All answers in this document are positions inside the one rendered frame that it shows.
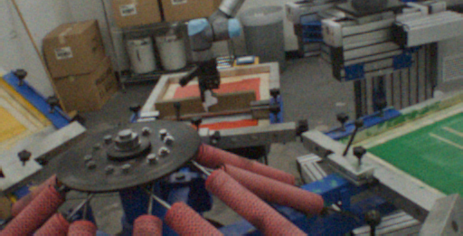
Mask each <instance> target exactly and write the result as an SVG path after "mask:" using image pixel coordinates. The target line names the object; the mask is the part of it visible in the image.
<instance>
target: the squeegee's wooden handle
mask: <svg viewBox="0 0 463 236"><path fill-rule="evenodd" d="M211 96H212V97H213V98H216V99H217V102H216V104H213V105H211V106H209V107H207V108H208V111H209V112H210V111H224V110H230V109H242V108H251V104H250V102H251V101H256V91H255V90H244V91H231V92H224V93H218V94H211ZM175 101H180V102H181V104H182V107H181V108H180V115H183V114H197V113H204V112H206V111H205V110H204V109H203V103H202V101H201V98H200V95H199V96H193V97H187V98H173V99H161V100H156V101H155V102H154V106H155V109H156V111H159V117H160V119H164V117H170V116H176V109H175V108H174V102H175Z"/></svg>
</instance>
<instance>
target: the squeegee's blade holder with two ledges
mask: <svg viewBox="0 0 463 236"><path fill-rule="evenodd" d="M242 111H250V108H242V109H230V110H224V111H210V112H209V113H206V112H204V113H197V114H183V115H180V118H192V117H193V116H201V117H203V116H210V115H216V114H230V113H236V112H242ZM170 119H176V116H170V117H164V120H170Z"/></svg>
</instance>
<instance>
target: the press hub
mask: <svg viewBox="0 0 463 236"><path fill-rule="evenodd" d="M200 146H201V138H200V134H199V132H198V131H197V130H196V129H195V128H194V127H192V126H190V125H189V124H185V123H184V122H180V121H177V120H141V121H138V122H133V123H129V124H123V125H120V126H117V127H112V128H109V129H107V130H102V131H101V132H99V133H98V134H94V135H92V136H91V137H87V138H85V139H84V140H81V141H80V142H79V144H76V145H75V146H74V147H72V148H71V149H69V150H68V151H67V152H66V153H65V154H64V155H63V156H62V157H61V159H60V160H59V163H58V164H57V166H56V169H55V174H56V176H57V178H58V180H59V182H60V184H62V185H63V186H65V187H66V188H68V189H69V190H73V191H75V192H79V193H89V194H106V193H118V194H119V197H120V200H121V205H122V208H123V210H124V214H123V215H122V216H121V226H122V231H121V232H118V233H116V234H115V235H114V236H133V232H134V226H135V219H137V218H138V217H140V216H144V215H147V203H148V196H149V194H148V193H147V192H145V191H144V190H143V189H141V186H147V188H148V189H150V184H152V183H154V193H155V194H156V195H157V196H159V197H160V198H161V200H163V197H162V194H161V189H160V185H159V182H158V181H159V180H163V179H164V178H166V177H168V176H170V175H172V174H174V173H176V172H177V171H178V170H180V169H182V168H183V167H184V166H186V165H187V164H189V163H190V161H191V160H193V159H194V157H195V156H196V155H197V153H198V151H199V150H200ZM167 211H168V210H167V209H166V208H165V207H164V206H162V205H161V203H158V202H157V200H155V199H154V198H153V202H152V210H151V215H152V216H156V217H157V218H158V219H160V220H161V222H162V232H161V236H180V235H179V234H178V233H177V232H175V231H174V230H173V229H171V228H170V226H167V224H166V223H165V215H166V213H167ZM203 218H204V219H205V220H206V221H207V222H209V223H210V224H211V225H212V226H213V227H214V228H216V229H220V228H222V227H223V226H224V225H223V224H221V223H220V222H217V221H215V220H213V219H208V218H205V217H203Z"/></svg>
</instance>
